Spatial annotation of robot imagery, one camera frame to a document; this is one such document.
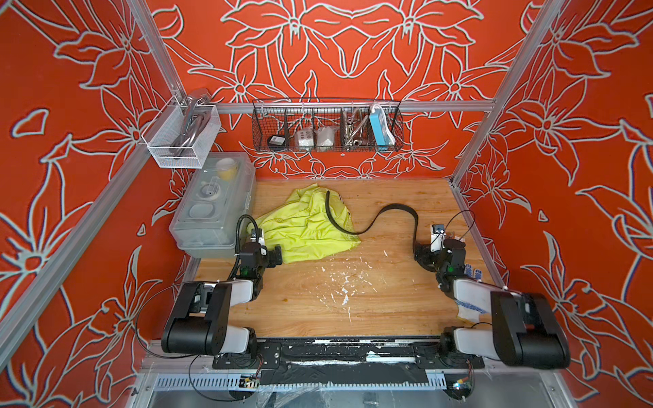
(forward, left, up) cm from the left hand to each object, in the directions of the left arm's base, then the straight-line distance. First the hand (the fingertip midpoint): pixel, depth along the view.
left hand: (266, 244), depth 93 cm
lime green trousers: (+7, -13, +4) cm, 15 cm away
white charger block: (+31, -13, +27) cm, 43 cm away
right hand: (+4, -59, +3) cm, 59 cm away
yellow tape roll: (+26, +19, +14) cm, 35 cm away
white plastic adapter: (+33, -20, +26) cm, 47 cm away
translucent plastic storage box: (-1, +19, +12) cm, 23 cm away
